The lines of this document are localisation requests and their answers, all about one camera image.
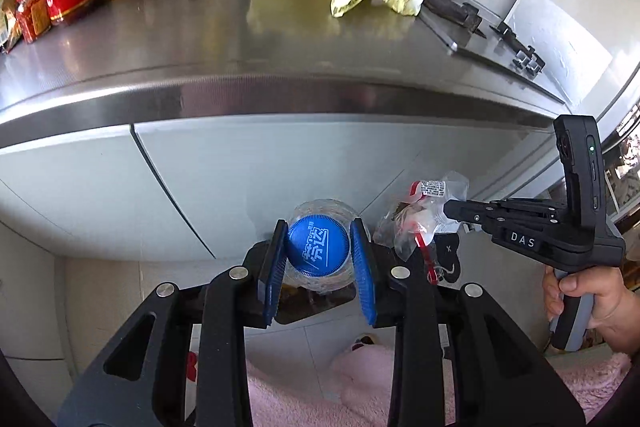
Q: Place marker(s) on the foil splash guard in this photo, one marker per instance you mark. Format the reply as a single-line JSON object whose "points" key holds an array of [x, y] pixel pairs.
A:
{"points": [[560, 47]]}

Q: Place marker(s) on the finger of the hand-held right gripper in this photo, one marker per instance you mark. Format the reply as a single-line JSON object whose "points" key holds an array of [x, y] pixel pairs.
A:
{"points": [[470, 216], [530, 205]]}

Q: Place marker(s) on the stove knob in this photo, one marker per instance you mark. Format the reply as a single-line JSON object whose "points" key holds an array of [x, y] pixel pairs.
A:
{"points": [[535, 67], [522, 59]]}

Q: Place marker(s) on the small red sauce jar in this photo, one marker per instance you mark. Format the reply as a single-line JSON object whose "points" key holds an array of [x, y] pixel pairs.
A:
{"points": [[32, 14]]}

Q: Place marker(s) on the brown snack packet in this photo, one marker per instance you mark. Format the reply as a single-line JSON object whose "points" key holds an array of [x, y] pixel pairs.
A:
{"points": [[9, 22]]}

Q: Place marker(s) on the clear bottle with blue cap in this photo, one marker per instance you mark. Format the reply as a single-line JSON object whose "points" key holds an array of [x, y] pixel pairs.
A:
{"points": [[316, 244]]}

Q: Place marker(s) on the black cat floor mat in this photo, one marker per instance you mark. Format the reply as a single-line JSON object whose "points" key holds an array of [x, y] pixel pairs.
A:
{"points": [[452, 257]]}

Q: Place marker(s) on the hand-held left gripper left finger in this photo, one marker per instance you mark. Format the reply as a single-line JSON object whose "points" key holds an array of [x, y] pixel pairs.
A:
{"points": [[272, 272]]}

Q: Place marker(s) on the grey cabinet door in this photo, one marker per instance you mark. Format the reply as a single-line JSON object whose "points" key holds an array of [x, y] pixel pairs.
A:
{"points": [[75, 187], [325, 162]]}

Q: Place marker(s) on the person's right hand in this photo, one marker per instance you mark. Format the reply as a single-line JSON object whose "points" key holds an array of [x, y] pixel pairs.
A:
{"points": [[602, 292]]}

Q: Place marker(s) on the person's pink pants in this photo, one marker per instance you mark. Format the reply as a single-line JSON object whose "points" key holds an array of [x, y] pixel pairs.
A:
{"points": [[310, 387]]}

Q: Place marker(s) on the person's right forearm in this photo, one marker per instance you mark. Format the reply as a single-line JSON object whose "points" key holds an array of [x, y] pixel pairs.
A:
{"points": [[617, 337]]}

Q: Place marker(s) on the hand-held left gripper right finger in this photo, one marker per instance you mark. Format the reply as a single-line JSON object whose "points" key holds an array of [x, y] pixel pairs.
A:
{"points": [[363, 279]]}

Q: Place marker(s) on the clear wrapper with red label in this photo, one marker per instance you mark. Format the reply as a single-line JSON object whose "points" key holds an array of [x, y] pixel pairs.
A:
{"points": [[405, 227]]}

